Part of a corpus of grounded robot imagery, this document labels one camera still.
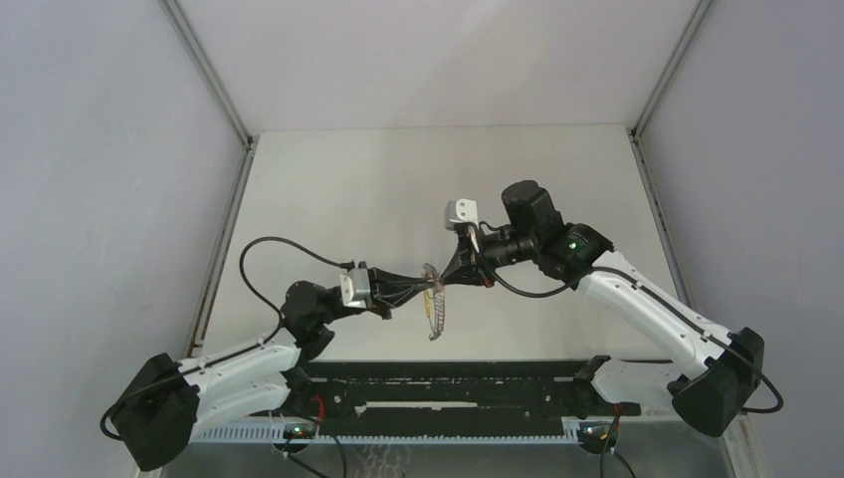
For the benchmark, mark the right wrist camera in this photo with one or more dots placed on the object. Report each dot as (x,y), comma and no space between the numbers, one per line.
(460,211)

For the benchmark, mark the keyring bunch with coloured tags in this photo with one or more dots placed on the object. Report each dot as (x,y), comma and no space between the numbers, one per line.
(435,302)

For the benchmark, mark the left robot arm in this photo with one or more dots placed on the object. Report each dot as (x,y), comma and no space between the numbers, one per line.
(171,402)

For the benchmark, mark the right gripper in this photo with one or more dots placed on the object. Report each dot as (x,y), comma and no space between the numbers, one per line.
(462,268)

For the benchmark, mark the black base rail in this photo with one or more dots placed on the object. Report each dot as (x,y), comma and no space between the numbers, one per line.
(451,399)

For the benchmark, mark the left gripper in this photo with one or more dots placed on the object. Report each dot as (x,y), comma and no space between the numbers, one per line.
(389,290)

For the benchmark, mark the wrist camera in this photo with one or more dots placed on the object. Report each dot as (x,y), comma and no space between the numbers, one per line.
(460,211)
(355,288)

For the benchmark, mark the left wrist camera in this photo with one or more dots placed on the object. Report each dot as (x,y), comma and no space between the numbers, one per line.
(355,288)

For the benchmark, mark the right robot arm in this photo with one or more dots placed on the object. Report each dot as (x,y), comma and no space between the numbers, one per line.
(711,371)

